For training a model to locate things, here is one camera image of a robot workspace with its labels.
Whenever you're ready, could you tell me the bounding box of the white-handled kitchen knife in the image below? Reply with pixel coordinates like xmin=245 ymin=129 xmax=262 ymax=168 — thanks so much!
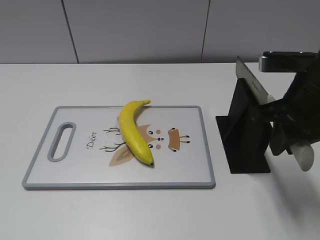
xmin=235 ymin=57 xmax=315 ymax=172

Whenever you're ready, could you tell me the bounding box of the white grey-rimmed cutting board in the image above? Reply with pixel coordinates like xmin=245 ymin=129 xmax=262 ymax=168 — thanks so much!
xmin=22 ymin=105 xmax=216 ymax=190

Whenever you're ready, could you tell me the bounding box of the black knife stand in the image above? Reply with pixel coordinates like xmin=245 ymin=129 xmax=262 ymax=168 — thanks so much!
xmin=215 ymin=78 xmax=272 ymax=174

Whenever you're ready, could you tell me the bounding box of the yellow plastic banana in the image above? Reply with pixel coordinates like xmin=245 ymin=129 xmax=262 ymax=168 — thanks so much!
xmin=118 ymin=99 xmax=155 ymax=166

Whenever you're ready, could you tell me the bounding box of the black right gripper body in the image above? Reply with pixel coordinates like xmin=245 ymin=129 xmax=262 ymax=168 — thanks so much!
xmin=256 ymin=53 xmax=320 ymax=156

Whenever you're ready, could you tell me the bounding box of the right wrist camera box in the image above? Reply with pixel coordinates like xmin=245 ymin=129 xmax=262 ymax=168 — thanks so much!
xmin=258 ymin=51 xmax=317 ymax=73

